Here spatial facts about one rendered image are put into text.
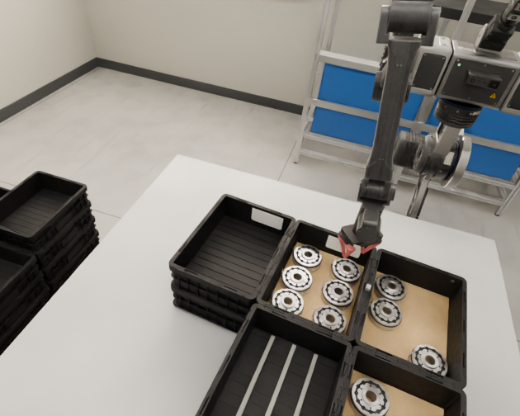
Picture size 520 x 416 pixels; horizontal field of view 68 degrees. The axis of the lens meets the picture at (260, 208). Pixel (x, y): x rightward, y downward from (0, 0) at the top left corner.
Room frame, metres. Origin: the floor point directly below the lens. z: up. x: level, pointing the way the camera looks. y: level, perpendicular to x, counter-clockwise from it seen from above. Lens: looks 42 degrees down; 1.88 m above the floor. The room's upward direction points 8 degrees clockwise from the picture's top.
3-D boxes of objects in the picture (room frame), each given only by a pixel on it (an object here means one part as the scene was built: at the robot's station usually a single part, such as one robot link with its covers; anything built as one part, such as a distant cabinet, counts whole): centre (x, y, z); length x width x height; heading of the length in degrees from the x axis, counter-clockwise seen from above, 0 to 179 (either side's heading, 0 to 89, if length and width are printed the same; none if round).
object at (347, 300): (0.78, -0.29, 0.86); 0.10 x 0.10 x 0.01
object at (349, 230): (0.77, -0.29, 1.18); 0.10 x 0.07 x 0.07; 116
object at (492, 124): (2.48, -1.45, 0.60); 0.72 x 0.03 x 0.56; 78
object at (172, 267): (0.89, 0.06, 0.92); 0.40 x 0.30 x 0.02; 162
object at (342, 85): (2.65, -0.67, 0.60); 0.72 x 0.03 x 0.56; 78
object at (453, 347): (0.70, -0.51, 0.87); 0.40 x 0.30 x 0.11; 162
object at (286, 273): (0.81, -0.16, 0.86); 0.10 x 0.10 x 0.01
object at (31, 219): (1.27, 1.06, 0.37); 0.40 x 0.30 x 0.45; 168
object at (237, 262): (0.89, 0.06, 0.87); 0.40 x 0.30 x 0.11; 162
